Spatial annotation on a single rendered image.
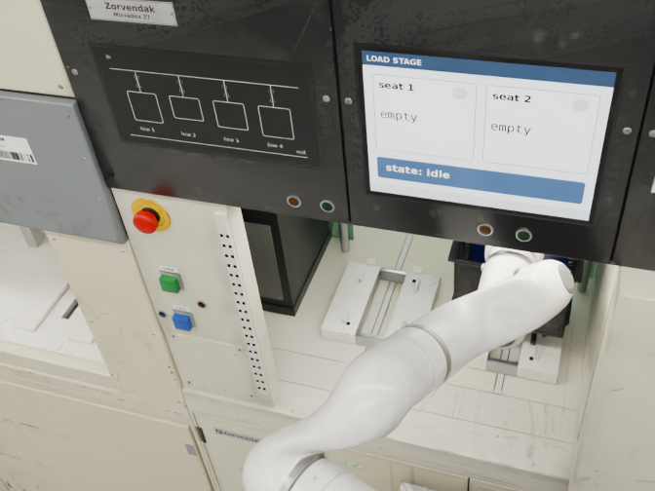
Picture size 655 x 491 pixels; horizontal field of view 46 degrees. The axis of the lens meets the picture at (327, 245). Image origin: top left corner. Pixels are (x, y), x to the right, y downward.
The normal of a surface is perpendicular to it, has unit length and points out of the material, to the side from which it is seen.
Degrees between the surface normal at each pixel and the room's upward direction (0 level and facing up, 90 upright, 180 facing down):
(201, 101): 90
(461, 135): 90
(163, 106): 90
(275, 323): 0
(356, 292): 0
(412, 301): 0
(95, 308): 90
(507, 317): 45
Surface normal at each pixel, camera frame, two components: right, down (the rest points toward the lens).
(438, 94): -0.31, 0.68
